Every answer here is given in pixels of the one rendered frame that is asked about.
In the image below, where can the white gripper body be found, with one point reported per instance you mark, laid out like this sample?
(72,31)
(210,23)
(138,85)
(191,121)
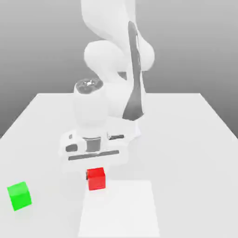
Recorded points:
(93,161)

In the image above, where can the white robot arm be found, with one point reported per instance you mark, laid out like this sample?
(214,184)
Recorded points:
(96,61)

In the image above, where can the small red cube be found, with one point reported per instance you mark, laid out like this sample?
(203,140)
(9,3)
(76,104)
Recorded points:
(96,180)

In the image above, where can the small green cube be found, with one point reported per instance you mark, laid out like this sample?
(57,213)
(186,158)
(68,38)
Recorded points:
(19,197)

